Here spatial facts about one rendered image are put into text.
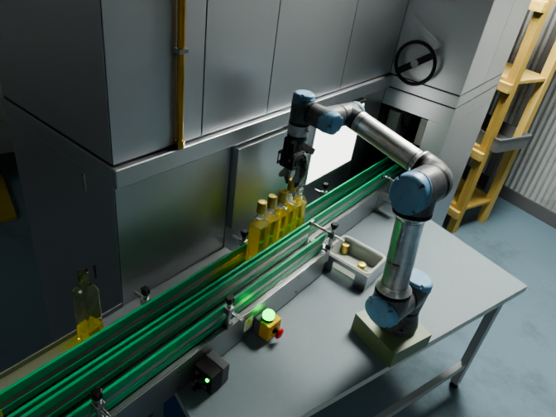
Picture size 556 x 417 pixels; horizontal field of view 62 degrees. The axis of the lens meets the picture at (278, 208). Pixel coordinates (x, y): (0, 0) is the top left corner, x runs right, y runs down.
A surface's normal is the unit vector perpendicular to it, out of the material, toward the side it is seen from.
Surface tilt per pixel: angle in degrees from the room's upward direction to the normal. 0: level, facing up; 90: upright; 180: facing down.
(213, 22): 90
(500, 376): 0
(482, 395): 0
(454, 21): 90
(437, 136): 90
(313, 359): 0
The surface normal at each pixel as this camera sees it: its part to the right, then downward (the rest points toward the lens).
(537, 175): -0.82, 0.22
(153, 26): 0.77, 0.43
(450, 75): -0.62, 0.36
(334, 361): 0.13, -0.83
